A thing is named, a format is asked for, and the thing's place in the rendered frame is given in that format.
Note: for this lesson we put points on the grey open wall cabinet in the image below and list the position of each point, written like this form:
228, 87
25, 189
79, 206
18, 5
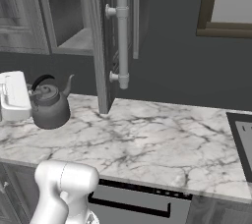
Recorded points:
74, 39

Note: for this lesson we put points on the brown framed window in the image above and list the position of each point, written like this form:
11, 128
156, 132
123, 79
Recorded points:
226, 28

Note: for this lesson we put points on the grey open cabinet door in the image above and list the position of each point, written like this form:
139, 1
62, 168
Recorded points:
98, 38

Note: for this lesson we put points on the grey base cabinet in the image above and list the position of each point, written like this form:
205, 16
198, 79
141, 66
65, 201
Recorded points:
19, 188
220, 211

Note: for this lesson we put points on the dark grey cabinet door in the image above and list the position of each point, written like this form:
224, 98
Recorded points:
144, 11

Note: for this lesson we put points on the grey closed cabinet door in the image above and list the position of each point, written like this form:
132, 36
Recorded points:
19, 21

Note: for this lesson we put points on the dark sink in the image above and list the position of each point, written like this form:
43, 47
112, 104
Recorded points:
242, 139

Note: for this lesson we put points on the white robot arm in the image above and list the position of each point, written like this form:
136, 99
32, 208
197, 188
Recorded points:
62, 182

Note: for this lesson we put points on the dark grey kettle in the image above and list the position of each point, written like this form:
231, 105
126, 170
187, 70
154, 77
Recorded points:
50, 111

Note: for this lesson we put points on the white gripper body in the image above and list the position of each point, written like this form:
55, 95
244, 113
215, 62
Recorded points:
14, 97

